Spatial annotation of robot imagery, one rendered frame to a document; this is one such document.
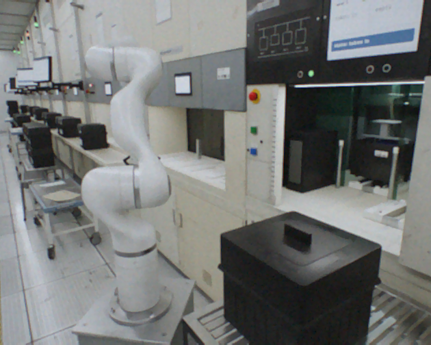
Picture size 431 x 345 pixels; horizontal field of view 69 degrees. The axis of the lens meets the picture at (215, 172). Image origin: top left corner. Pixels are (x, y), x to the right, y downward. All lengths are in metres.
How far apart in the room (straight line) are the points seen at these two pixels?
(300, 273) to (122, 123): 0.59
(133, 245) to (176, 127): 2.01
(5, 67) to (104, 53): 13.34
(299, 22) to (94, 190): 0.92
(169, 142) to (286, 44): 1.70
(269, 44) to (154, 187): 0.82
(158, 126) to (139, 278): 1.94
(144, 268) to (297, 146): 0.99
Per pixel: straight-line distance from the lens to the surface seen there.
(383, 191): 1.71
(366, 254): 0.80
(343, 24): 1.18
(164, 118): 2.74
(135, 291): 0.95
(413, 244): 1.06
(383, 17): 1.11
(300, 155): 1.59
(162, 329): 0.94
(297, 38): 1.29
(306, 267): 0.71
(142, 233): 0.88
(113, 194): 0.83
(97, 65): 1.01
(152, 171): 0.83
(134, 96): 0.94
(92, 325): 1.01
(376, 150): 1.69
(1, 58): 14.34
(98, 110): 4.10
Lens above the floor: 1.37
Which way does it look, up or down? 15 degrees down
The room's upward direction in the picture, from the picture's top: 1 degrees counter-clockwise
